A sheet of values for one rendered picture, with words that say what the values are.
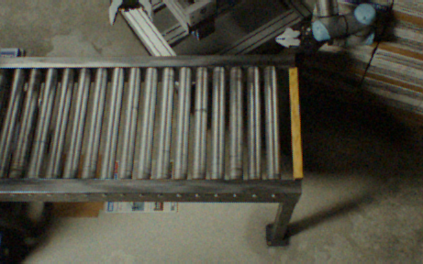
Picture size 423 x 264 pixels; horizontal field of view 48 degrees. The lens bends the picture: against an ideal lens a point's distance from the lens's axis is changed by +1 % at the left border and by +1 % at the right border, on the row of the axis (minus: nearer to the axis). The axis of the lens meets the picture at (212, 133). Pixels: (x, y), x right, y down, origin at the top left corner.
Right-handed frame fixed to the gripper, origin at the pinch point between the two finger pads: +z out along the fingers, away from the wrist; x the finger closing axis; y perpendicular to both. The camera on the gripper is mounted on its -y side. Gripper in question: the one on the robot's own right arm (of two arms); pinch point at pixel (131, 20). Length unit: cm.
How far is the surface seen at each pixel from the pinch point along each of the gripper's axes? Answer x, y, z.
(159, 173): -4, 43, 32
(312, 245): -74, 114, 51
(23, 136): 44, 50, 10
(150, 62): -4.5, 43.4, -13.1
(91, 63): 18, 46, -16
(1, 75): 53, 51, -17
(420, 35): -109, 34, -11
